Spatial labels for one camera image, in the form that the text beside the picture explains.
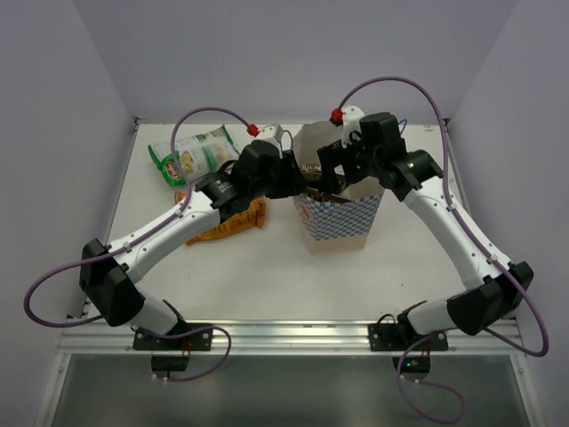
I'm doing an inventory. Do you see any green cassava chips bag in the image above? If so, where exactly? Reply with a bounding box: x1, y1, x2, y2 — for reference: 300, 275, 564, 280
148, 125, 239, 187

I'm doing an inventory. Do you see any aluminium front rail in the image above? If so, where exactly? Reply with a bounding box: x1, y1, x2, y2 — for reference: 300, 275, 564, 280
58, 320, 519, 356

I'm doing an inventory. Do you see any orange chips bag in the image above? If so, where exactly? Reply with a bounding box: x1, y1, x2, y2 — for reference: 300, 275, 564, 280
185, 197, 267, 246

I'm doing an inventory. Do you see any brown kettle chips bag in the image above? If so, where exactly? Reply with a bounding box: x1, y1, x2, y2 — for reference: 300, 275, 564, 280
306, 187, 350, 204
300, 164, 347, 188

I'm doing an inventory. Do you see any blue checkered paper bag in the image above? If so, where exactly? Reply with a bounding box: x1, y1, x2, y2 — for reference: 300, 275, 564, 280
293, 121, 384, 255

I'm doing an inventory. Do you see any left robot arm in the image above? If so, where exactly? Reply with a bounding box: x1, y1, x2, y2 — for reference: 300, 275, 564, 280
79, 140, 305, 350

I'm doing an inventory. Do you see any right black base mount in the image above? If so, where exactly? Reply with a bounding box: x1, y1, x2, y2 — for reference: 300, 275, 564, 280
367, 314, 449, 378

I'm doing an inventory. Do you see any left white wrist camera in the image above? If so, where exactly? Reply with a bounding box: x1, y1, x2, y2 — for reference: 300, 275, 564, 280
257, 124, 293, 153

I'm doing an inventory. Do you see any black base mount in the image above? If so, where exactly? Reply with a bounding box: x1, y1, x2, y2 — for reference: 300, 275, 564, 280
132, 322, 212, 377
367, 314, 449, 378

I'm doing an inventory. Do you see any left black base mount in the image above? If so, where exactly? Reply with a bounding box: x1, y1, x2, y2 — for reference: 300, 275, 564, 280
132, 322, 212, 377

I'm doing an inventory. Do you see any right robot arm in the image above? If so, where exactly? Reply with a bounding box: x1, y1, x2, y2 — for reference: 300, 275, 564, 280
317, 106, 534, 350

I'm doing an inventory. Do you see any aluminium table edge frame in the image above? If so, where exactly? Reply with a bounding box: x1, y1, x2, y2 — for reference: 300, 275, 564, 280
33, 116, 534, 427

